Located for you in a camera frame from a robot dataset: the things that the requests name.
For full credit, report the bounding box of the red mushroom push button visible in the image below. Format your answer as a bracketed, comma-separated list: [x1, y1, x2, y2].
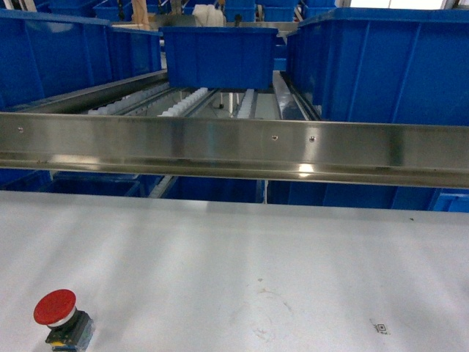
[33, 289, 95, 351]

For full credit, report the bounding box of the blue bin under shelf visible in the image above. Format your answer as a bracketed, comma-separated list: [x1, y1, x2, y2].
[267, 181, 440, 210]

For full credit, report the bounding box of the white roller track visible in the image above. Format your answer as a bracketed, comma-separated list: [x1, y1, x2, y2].
[158, 87, 217, 117]

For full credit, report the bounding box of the blue plastic bin centre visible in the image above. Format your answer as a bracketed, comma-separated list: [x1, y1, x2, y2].
[160, 26, 278, 89]

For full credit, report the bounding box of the large blue bin right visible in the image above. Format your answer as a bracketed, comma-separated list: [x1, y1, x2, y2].
[287, 8, 468, 126]

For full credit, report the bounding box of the large blue bin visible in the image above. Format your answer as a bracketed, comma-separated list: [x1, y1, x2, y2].
[1, 10, 113, 109]
[287, 8, 468, 126]

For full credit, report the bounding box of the small printed marker sticker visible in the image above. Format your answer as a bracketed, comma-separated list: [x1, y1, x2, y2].
[370, 319, 391, 335]

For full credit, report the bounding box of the large blue bin left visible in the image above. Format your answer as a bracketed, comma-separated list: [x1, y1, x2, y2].
[1, 10, 113, 109]

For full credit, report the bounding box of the stainless steel shelf front rail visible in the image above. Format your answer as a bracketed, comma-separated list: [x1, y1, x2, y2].
[1, 113, 468, 188]

